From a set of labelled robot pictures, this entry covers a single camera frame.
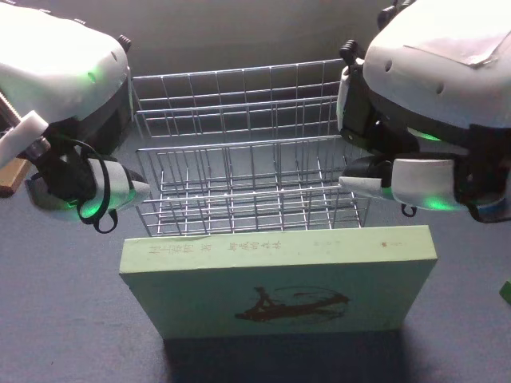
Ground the black looped cable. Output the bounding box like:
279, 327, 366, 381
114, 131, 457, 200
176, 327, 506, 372
74, 138, 120, 235

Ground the wire dish rack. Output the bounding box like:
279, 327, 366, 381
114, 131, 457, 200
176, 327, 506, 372
131, 58, 370, 237

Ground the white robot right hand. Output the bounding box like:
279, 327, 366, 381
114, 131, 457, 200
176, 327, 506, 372
336, 0, 511, 212

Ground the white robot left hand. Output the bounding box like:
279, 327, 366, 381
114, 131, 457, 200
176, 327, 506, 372
0, 0, 152, 221

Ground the small wooden block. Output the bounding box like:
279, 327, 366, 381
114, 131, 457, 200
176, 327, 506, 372
0, 156, 34, 199

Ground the dark grey table cloth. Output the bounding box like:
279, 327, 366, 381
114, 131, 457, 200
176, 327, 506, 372
0, 38, 511, 383

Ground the light green rectangular block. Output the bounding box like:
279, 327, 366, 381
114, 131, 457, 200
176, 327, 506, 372
118, 225, 438, 340

